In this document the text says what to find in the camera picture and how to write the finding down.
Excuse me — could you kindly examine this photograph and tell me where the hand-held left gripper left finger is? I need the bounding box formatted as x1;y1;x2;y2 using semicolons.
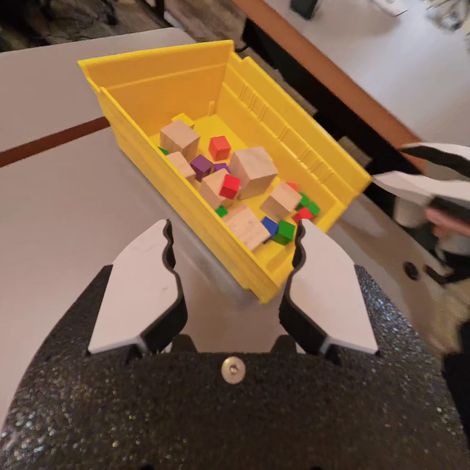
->
87;219;188;364

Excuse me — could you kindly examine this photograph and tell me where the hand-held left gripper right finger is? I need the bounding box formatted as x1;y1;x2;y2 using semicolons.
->
278;219;380;366

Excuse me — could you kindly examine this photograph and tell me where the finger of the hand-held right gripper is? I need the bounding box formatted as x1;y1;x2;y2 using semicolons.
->
372;171;470;206
400;142;470;180

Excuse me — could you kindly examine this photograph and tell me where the pile of plain wooden cubes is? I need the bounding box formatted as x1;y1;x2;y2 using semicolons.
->
160;119;302;252

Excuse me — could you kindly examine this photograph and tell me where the heap of small coloured cubes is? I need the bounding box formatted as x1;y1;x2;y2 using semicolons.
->
158;113;321;246

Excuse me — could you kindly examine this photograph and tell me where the yellow plastic bin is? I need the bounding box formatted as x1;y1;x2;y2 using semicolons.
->
78;40;372;305

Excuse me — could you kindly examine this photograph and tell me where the dark green box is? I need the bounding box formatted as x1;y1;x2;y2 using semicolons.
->
290;0;324;20

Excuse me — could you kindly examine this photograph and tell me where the person's right hand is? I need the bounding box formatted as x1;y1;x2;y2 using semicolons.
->
428;207;470;237

